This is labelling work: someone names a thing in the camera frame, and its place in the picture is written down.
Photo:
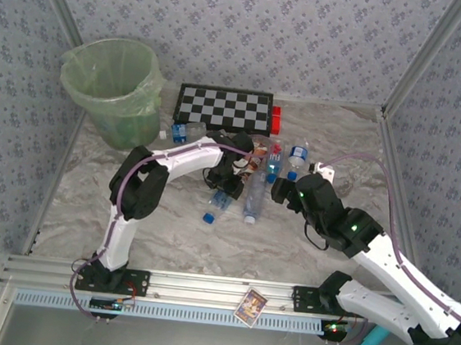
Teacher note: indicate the silver metal mesh bin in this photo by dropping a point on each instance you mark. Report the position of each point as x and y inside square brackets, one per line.
[132, 129]

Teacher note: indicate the aluminium frame side rail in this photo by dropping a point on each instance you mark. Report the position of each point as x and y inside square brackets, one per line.
[388, 129]

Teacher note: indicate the red plastic box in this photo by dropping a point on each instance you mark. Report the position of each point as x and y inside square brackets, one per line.
[276, 119]

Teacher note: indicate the small circuit board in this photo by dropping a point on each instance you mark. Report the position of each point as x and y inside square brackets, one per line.
[111, 304]
[335, 328]

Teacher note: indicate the small picture card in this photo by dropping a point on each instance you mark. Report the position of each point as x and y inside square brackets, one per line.
[250, 307]

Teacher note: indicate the clear bottle light-blue label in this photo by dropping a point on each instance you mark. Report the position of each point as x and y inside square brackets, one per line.
[219, 204]

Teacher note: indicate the blue-label bottle with white cap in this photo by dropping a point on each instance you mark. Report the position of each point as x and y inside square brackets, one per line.
[185, 132]

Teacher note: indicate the brown coffee drink bottle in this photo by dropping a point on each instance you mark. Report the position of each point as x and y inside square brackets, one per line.
[259, 151]

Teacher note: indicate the teal marker pen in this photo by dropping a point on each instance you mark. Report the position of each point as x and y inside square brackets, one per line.
[369, 343]

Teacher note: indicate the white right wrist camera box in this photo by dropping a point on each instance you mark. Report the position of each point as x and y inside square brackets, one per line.
[325, 172]

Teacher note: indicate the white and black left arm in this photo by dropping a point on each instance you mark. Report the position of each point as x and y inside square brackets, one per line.
[190, 160]

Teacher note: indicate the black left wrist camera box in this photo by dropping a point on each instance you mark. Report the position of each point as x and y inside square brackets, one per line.
[244, 141]

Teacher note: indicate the tall clear bottle white cap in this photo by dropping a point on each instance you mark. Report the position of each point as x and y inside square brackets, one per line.
[255, 195]

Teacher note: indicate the black chessboard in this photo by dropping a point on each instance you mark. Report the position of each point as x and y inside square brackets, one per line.
[222, 110]

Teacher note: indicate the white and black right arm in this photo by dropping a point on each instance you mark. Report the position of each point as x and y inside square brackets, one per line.
[385, 304]

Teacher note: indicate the aluminium mounting rail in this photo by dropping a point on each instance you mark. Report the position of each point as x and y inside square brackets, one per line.
[210, 287]

